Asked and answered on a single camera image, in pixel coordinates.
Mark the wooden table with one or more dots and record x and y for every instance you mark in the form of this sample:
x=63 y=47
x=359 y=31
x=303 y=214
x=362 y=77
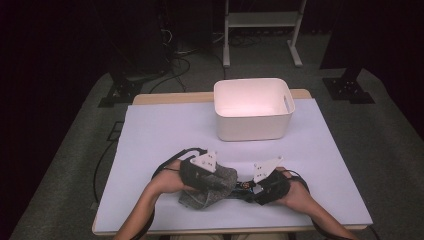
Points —
x=173 y=97

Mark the pale table cover sheet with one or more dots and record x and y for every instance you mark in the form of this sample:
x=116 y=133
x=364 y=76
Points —
x=166 y=133

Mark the white plastic bin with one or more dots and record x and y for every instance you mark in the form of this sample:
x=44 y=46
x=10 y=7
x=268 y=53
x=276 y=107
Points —
x=253 y=123

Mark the person's left hand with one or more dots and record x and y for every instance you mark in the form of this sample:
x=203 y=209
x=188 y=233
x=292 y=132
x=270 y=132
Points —
x=170 y=180

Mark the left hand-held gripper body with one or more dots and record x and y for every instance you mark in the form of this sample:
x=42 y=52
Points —
x=193 y=175

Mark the person's right hand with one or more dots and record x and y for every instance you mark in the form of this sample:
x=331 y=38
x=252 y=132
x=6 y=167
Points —
x=296 y=195

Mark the grey fluffy cloth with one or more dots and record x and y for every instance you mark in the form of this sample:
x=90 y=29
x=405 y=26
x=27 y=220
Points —
x=200 y=200

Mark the black stand base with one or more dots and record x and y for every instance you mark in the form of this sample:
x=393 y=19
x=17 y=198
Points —
x=348 y=88
x=121 y=91

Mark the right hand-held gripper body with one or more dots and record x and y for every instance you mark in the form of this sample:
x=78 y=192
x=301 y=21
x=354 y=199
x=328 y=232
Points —
x=275 y=186

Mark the white metal stand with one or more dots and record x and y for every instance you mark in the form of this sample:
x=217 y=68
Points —
x=263 y=19

